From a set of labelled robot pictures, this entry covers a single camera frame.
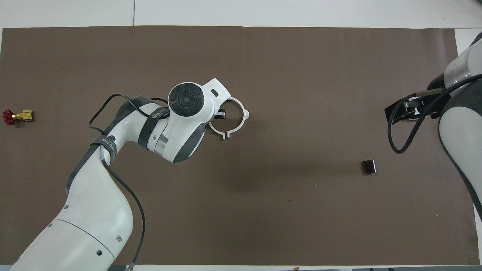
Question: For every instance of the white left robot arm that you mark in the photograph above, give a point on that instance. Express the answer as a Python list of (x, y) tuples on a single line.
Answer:
[(94, 210)]

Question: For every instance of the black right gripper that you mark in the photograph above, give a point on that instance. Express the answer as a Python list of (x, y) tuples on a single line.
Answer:
[(433, 101)]

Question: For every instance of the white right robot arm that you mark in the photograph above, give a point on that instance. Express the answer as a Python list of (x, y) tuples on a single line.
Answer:
[(461, 113)]

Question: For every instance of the brown table mat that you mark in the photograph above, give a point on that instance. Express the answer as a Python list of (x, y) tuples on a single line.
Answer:
[(282, 210)]

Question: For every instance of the dark brown short cylinder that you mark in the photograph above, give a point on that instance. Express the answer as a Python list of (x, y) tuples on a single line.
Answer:
[(369, 167)]

